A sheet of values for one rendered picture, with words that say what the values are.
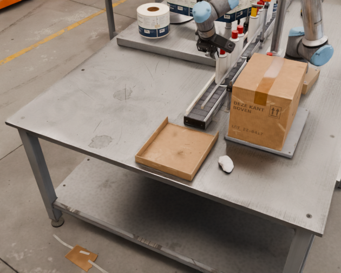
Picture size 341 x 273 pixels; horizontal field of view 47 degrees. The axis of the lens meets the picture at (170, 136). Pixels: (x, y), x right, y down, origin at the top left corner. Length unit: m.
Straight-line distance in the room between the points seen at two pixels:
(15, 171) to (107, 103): 1.21
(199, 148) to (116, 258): 0.95
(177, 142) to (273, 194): 0.48
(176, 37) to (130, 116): 0.77
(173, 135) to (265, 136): 0.41
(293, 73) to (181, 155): 0.58
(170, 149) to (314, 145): 0.63
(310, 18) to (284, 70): 0.30
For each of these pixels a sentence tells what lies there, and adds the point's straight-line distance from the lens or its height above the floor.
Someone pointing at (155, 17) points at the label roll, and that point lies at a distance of 2.45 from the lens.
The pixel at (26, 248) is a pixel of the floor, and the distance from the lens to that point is 2.56.
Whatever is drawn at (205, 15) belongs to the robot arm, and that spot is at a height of 1.35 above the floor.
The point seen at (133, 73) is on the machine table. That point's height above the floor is 0.83.
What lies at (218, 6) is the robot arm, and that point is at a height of 1.37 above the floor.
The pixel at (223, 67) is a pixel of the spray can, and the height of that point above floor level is 0.98.
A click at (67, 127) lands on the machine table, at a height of 0.83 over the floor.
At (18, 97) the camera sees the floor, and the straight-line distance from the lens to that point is 3.80.
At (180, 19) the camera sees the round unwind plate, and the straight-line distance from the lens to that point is 2.72.
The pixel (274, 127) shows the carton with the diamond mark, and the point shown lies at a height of 0.97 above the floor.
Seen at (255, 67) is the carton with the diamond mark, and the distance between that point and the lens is 1.74.
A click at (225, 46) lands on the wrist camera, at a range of 1.77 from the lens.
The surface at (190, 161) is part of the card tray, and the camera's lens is 1.66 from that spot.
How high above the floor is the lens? 1.99
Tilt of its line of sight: 41 degrees down
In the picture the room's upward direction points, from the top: 2 degrees counter-clockwise
